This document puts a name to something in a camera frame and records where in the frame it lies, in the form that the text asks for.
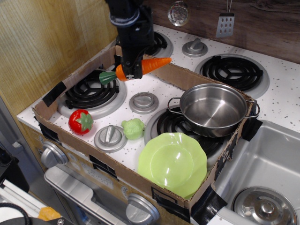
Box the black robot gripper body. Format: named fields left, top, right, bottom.
left=114, top=4, right=154, bottom=70

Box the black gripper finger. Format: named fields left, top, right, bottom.
left=121, top=63, right=131, bottom=77
left=134, top=61, right=143, bottom=79

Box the orange plastic toy carrot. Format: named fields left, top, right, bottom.
left=99, top=58, right=172, bottom=85

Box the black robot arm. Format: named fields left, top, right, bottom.
left=106, top=0, right=154, bottom=79

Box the light green plastic plate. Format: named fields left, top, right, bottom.
left=137, top=133, right=207, bottom=199

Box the silver stovetop knob centre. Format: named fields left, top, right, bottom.
left=129, top=92, right=159, bottom=114

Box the silver stovetop knob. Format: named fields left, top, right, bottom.
left=129, top=92, right=159, bottom=114
left=182, top=38, right=208, bottom=57
left=94, top=125, right=127, bottom=153

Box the brown cardboard fence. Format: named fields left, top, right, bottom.
left=33, top=46, right=256, bottom=225

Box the black front left burner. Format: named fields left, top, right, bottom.
left=65, top=70, right=120, bottom=109

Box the silver hanging strainer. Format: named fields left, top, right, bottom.
left=167, top=0, right=190, bottom=27

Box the green toy lettuce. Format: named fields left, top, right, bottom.
left=121, top=118, right=145, bottom=140

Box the silver stovetop knob back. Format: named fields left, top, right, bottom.
left=182, top=38, right=208, bottom=57

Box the black front right burner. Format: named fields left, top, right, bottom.
left=156, top=107, right=225, bottom=157

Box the red toy strawberry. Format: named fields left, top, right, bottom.
left=68, top=109, right=94, bottom=135

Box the silver stovetop knob front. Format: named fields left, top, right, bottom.
left=94, top=125, right=127, bottom=153

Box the stainless steel pot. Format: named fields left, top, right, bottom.
left=167, top=83, right=260, bottom=138

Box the silver slotted spatula hanging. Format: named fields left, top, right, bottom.
left=216, top=0, right=235, bottom=38

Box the black back right burner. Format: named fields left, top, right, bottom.
left=199, top=55, right=263, bottom=91

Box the silver oven knob left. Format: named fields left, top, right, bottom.
left=41, top=141, right=68, bottom=168

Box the silver oven knob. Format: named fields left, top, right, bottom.
left=126, top=193, right=160, bottom=225
left=41, top=141, right=68, bottom=168

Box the silver oven knob right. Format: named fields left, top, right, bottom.
left=126, top=193, right=160, bottom=225

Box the steel toy sink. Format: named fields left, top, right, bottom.
left=207, top=121, right=300, bottom=225

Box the orange yellow cloth piece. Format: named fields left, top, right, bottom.
left=38, top=206, right=61, bottom=221

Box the silver pot lid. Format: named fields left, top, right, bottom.
left=232, top=186, right=298, bottom=225

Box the silver oven door handle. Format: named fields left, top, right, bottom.
left=45, top=166, right=124, bottom=225

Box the black cable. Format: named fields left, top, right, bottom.
left=0, top=202, right=31, bottom=225

